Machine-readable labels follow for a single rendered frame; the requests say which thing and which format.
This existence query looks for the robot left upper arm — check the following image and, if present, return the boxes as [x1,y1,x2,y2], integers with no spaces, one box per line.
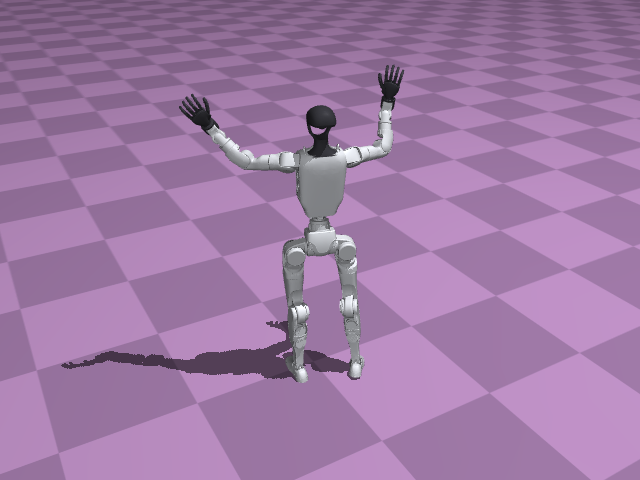
[238,150,299,173]

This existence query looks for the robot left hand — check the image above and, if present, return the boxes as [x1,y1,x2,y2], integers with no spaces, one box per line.
[179,94,219,135]

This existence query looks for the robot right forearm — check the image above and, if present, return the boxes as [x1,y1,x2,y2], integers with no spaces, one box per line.
[377,101,393,152]

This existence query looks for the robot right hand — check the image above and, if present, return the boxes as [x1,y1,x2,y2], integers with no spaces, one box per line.
[378,65,404,110]

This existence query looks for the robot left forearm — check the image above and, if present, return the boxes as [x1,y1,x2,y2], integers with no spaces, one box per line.
[207,125,250,168]

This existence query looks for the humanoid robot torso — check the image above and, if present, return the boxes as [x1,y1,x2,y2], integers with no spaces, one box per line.
[295,144,347,256]

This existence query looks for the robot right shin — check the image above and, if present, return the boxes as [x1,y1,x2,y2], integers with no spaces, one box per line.
[344,298,361,364]

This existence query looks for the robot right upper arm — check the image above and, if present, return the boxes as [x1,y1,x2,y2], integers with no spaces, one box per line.
[343,139,392,168]

